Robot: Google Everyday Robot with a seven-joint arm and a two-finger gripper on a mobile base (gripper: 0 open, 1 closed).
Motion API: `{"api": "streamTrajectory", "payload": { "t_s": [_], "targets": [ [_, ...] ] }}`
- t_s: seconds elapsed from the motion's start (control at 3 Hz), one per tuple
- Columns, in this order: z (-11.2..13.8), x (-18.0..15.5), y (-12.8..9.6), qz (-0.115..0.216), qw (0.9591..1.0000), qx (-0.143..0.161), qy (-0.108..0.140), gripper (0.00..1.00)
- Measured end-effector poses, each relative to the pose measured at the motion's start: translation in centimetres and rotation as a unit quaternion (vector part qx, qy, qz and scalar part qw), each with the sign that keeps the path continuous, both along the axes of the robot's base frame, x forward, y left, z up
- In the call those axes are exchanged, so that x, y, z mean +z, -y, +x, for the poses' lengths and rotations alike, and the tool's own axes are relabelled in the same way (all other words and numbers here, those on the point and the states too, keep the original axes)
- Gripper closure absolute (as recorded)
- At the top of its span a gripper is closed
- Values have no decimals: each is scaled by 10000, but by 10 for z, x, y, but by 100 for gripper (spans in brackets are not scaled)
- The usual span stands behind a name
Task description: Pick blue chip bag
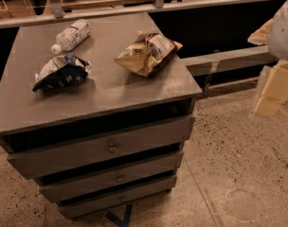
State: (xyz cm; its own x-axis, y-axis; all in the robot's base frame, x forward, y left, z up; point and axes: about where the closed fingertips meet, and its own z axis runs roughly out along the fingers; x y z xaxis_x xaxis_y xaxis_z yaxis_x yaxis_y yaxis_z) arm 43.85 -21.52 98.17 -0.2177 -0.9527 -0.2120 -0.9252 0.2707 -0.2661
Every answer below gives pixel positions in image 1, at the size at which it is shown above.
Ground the white plastic bottle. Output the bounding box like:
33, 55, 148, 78
51, 19, 91, 54

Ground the blue chip bag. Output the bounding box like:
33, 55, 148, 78
32, 54, 91, 92

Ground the grey metal railing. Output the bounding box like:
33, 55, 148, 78
0, 0, 268, 28

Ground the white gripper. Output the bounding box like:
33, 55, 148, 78
247, 0, 288, 117

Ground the bottom grey drawer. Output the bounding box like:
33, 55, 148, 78
59, 175, 177, 218

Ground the top grey drawer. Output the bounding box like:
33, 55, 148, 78
8, 114, 194, 179

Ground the middle grey drawer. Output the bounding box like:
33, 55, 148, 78
39, 150, 185, 204

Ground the grey low ledge beam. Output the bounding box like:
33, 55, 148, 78
182, 45, 278, 76

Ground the grey drawer cabinet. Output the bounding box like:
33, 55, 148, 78
0, 13, 200, 208

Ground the grey drawer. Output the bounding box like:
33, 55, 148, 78
8, 114, 194, 179
59, 175, 177, 218
39, 150, 185, 204

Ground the brown chip bag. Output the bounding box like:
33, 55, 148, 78
115, 31, 182, 78

